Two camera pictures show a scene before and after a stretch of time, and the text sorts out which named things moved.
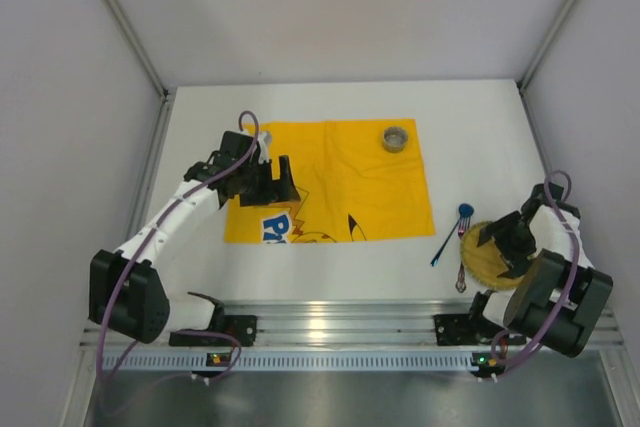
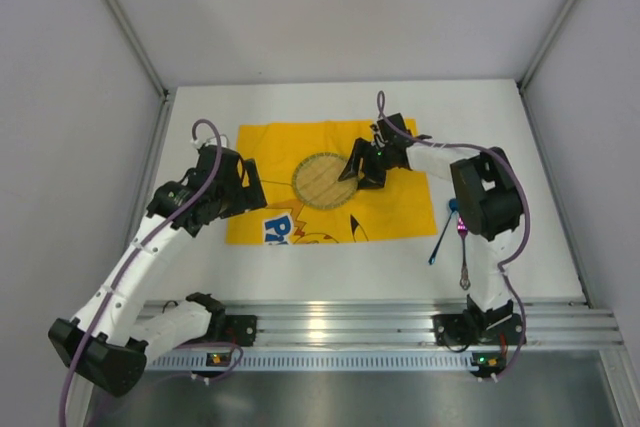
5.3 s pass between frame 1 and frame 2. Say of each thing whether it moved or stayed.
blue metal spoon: moved
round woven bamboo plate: moved
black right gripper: moved
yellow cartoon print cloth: stayed
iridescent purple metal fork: stayed
